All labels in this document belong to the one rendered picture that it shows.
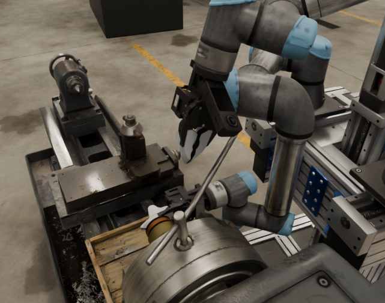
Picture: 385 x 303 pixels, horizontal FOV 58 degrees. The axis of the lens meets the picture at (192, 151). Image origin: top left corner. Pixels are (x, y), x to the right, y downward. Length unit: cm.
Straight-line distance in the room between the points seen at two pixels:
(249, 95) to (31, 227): 200
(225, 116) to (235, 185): 41
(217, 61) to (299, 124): 31
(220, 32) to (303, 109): 33
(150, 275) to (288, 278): 26
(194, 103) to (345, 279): 41
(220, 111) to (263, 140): 66
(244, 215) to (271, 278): 45
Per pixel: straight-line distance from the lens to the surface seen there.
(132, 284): 75
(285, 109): 85
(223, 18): 64
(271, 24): 64
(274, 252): 202
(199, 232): 73
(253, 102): 86
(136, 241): 117
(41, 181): 203
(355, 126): 128
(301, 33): 65
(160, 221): 91
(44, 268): 234
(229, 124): 62
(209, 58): 65
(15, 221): 267
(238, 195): 102
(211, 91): 65
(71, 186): 128
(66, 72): 167
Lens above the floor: 180
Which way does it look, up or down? 38 degrees down
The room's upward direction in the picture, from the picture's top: straight up
